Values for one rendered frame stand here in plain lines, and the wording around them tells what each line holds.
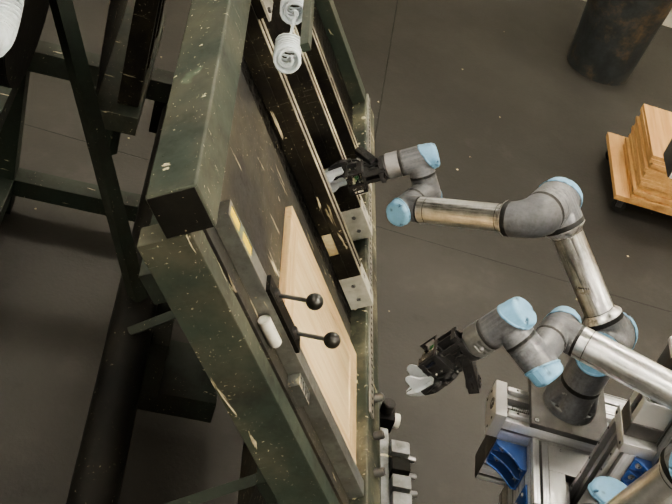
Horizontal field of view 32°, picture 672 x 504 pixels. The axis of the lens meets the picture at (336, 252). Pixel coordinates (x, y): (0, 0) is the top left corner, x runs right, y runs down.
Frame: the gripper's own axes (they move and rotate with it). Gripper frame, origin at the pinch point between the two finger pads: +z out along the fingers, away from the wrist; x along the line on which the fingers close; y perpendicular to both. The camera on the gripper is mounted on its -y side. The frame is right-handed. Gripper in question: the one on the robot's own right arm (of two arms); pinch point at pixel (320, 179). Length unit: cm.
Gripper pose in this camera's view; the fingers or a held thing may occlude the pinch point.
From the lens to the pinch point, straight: 340.7
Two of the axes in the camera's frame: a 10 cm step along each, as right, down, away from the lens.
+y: -0.2, 6.2, -7.8
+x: 3.1, 7.5, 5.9
